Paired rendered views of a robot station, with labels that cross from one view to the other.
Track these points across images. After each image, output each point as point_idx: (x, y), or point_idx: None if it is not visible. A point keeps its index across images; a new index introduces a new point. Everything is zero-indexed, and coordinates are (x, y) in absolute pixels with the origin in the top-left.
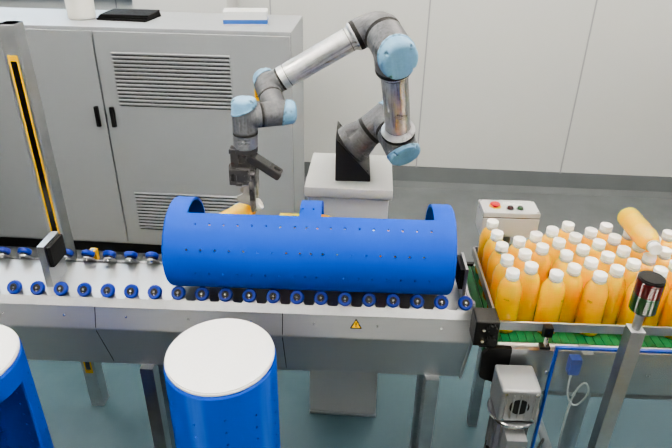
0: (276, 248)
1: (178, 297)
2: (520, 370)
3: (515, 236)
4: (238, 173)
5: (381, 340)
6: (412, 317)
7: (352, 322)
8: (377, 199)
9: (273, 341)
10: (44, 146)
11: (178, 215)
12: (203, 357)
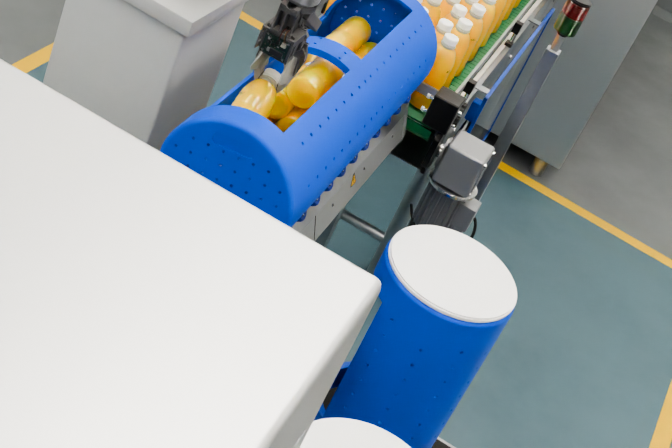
0: (359, 125)
1: None
2: (464, 138)
3: None
4: (298, 42)
5: (363, 183)
6: (382, 138)
7: (351, 178)
8: (244, 2)
9: None
10: None
11: (282, 142)
12: (457, 283)
